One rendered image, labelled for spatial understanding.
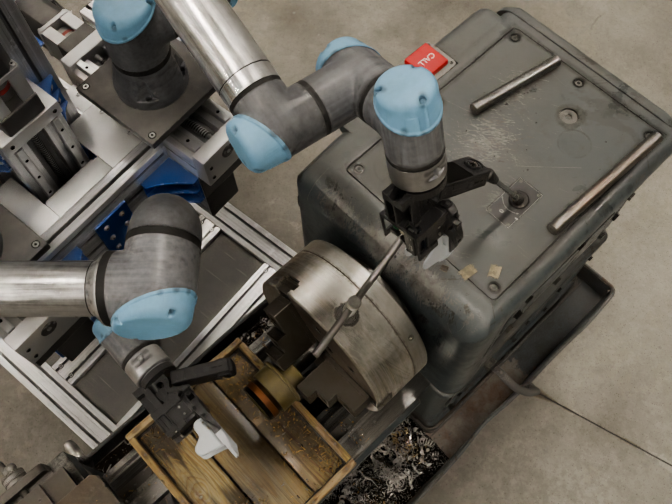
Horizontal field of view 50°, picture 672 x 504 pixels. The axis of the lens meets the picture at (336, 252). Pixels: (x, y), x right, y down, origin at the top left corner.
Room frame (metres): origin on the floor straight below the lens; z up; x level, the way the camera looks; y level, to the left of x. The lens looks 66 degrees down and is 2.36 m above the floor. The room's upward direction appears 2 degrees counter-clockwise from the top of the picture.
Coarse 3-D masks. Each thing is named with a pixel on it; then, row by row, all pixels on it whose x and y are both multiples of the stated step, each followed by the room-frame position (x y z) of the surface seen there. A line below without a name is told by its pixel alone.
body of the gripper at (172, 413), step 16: (160, 368) 0.35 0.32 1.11; (144, 384) 0.33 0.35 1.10; (160, 384) 0.33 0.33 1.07; (144, 400) 0.30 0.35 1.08; (160, 400) 0.30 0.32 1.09; (176, 400) 0.29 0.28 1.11; (160, 416) 0.27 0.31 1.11; (176, 416) 0.27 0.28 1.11; (192, 416) 0.27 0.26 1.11; (176, 432) 0.24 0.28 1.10
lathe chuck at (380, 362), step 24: (288, 264) 0.52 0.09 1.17; (312, 264) 0.50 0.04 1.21; (264, 288) 0.50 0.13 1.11; (312, 288) 0.45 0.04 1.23; (336, 288) 0.45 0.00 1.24; (312, 312) 0.40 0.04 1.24; (336, 312) 0.40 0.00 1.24; (360, 312) 0.40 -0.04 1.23; (336, 336) 0.36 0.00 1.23; (360, 336) 0.37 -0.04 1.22; (384, 336) 0.37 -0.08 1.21; (336, 360) 0.35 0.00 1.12; (360, 360) 0.33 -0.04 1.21; (384, 360) 0.33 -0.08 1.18; (408, 360) 0.34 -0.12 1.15; (360, 384) 0.31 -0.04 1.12; (384, 384) 0.30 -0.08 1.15
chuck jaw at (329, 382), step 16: (320, 368) 0.35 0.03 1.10; (336, 368) 0.34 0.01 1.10; (304, 384) 0.32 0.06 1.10; (320, 384) 0.32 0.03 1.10; (336, 384) 0.32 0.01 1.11; (352, 384) 0.31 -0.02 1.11; (336, 400) 0.29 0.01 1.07; (352, 400) 0.29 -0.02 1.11; (368, 400) 0.29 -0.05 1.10; (384, 400) 0.29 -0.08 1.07
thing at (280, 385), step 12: (264, 372) 0.34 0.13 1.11; (276, 372) 0.33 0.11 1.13; (288, 372) 0.34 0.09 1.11; (252, 384) 0.32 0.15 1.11; (264, 384) 0.32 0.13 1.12; (276, 384) 0.31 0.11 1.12; (288, 384) 0.31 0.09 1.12; (252, 396) 0.30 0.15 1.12; (264, 396) 0.30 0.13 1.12; (276, 396) 0.29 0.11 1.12; (288, 396) 0.30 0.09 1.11; (264, 408) 0.28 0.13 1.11; (276, 408) 0.28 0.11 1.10
